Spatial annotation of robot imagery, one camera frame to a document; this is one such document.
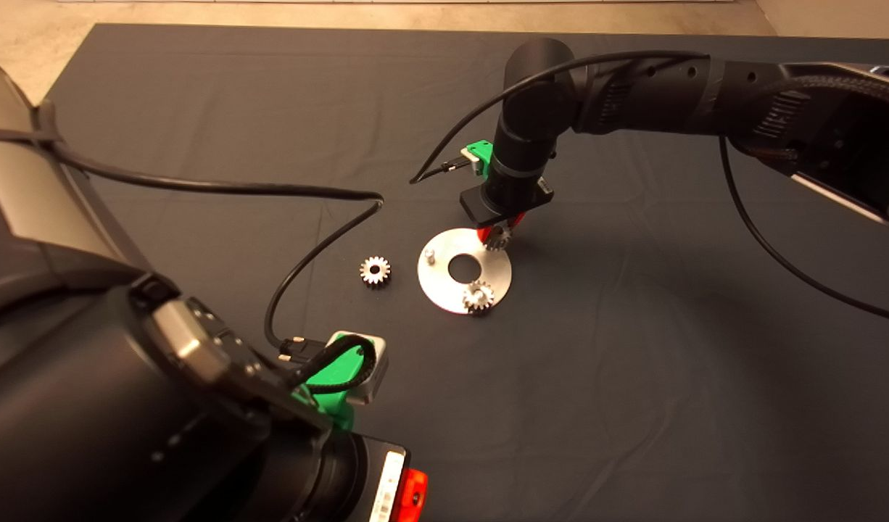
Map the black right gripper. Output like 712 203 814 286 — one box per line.
459 178 555 244

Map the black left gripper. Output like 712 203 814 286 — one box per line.
347 434 429 522

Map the round metal carrier plate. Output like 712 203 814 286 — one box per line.
417 228 513 315

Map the dark table cloth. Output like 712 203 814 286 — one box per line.
0 24 889 522

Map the green right camera mount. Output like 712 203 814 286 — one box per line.
465 140 495 179

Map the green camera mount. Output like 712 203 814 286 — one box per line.
292 344 377 430
465 140 495 179

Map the black right camera cable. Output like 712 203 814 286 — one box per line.
410 50 889 326

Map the black camera cable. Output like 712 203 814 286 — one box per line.
0 127 385 396
410 50 889 326

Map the silver left camera box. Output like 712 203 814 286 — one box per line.
327 330 389 405

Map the green left camera mount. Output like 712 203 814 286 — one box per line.
292 344 377 430

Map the black left camera cable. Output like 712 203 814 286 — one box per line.
0 127 385 396

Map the black braided hose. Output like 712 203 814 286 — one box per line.
767 74 889 111

